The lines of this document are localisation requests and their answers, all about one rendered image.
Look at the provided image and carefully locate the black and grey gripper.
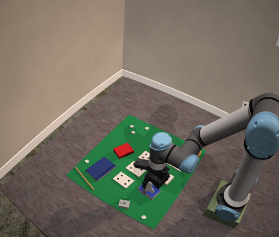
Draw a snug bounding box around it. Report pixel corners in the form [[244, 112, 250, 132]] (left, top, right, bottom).
[[143, 166, 170, 194]]

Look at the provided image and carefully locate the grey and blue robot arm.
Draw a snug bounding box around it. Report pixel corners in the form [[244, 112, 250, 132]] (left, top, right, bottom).
[[133, 93, 279, 221]]

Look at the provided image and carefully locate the green felt play mat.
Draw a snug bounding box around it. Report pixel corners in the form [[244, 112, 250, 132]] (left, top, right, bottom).
[[67, 115, 196, 229]]

